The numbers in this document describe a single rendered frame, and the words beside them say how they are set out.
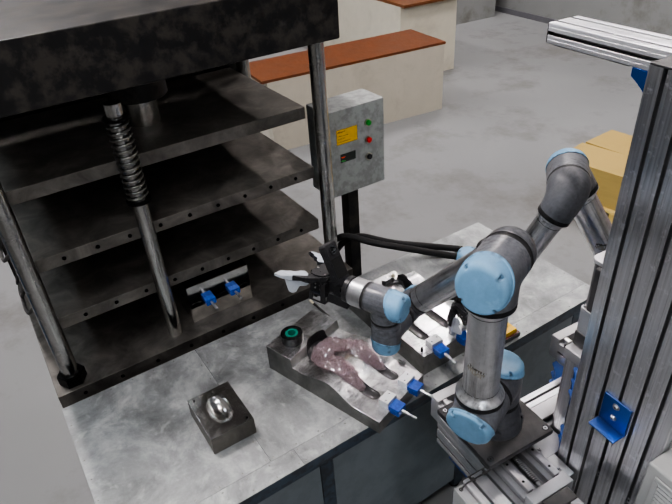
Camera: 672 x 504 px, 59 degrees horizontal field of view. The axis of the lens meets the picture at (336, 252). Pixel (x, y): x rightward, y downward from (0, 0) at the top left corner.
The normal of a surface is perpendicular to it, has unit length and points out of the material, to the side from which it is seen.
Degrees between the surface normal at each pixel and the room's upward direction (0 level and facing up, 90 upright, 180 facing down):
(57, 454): 0
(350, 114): 90
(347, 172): 90
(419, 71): 90
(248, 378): 0
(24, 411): 0
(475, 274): 83
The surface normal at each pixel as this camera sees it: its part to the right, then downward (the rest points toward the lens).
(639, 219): -0.87, 0.32
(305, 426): -0.06, -0.83
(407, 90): 0.47, 0.47
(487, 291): -0.58, 0.37
